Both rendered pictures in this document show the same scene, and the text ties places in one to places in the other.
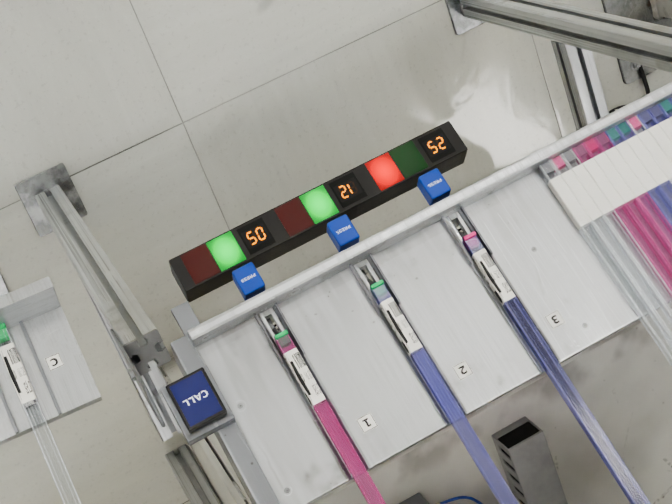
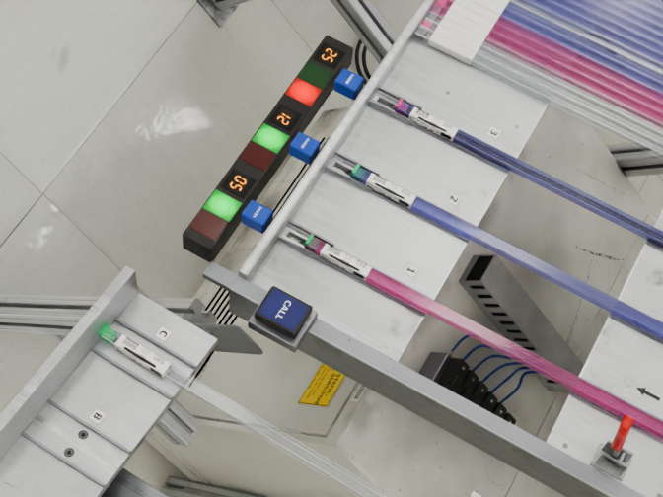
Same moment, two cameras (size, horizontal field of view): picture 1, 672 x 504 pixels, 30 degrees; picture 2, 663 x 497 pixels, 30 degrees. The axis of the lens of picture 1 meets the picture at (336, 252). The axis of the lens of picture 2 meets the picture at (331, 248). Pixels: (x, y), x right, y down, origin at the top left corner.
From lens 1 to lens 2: 45 cm
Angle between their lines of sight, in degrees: 16
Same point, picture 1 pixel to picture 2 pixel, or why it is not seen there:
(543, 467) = (509, 284)
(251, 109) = (92, 158)
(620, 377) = (520, 194)
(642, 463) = (563, 256)
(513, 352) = (480, 169)
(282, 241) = (260, 177)
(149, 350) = (198, 319)
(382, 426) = (423, 266)
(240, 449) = (333, 334)
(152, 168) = (36, 245)
